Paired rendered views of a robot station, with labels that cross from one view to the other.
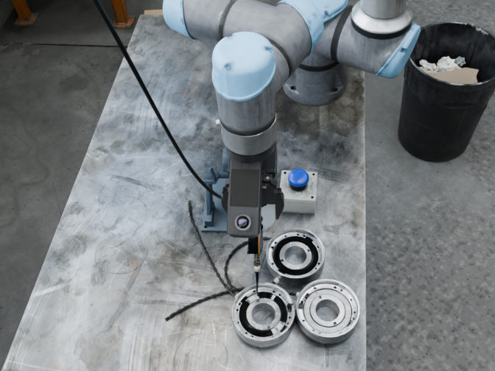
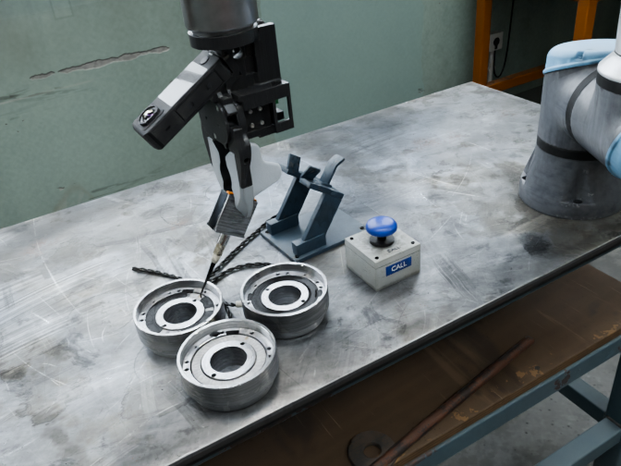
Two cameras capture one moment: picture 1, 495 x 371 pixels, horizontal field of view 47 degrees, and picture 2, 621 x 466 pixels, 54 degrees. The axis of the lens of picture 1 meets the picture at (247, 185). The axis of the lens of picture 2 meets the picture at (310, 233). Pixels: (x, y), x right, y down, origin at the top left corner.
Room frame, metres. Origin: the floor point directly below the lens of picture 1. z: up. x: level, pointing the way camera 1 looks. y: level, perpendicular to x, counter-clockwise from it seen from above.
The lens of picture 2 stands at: (0.19, -0.55, 1.28)
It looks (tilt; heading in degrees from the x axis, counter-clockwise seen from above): 32 degrees down; 52
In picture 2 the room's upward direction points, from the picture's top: 6 degrees counter-clockwise
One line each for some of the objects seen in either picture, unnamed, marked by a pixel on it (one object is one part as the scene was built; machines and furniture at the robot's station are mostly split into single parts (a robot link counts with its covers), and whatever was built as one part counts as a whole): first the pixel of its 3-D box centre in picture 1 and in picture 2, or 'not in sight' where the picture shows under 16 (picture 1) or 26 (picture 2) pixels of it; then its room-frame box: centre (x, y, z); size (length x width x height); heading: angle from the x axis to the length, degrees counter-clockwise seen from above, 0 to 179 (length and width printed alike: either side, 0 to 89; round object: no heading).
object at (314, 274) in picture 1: (295, 258); (286, 300); (0.52, -0.07, 0.82); 0.10 x 0.10 x 0.04
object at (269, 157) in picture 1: (252, 161); (237, 83); (0.54, -0.01, 1.07); 0.09 x 0.08 x 0.12; 171
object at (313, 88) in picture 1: (315, 66); (575, 165); (1.00, -0.18, 0.85); 0.15 x 0.15 x 0.10
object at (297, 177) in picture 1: (298, 183); (382, 237); (0.67, -0.10, 0.85); 0.04 x 0.04 x 0.05
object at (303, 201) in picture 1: (298, 189); (385, 252); (0.67, -0.10, 0.82); 0.08 x 0.07 x 0.05; 169
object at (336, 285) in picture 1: (327, 312); (229, 364); (0.41, -0.11, 0.82); 0.10 x 0.10 x 0.04
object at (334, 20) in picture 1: (320, 24); (590, 90); (0.99, -0.19, 0.97); 0.13 x 0.12 x 0.14; 54
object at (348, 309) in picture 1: (327, 312); (229, 365); (0.41, -0.11, 0.82); 0.08 x 0.08 x 0.02
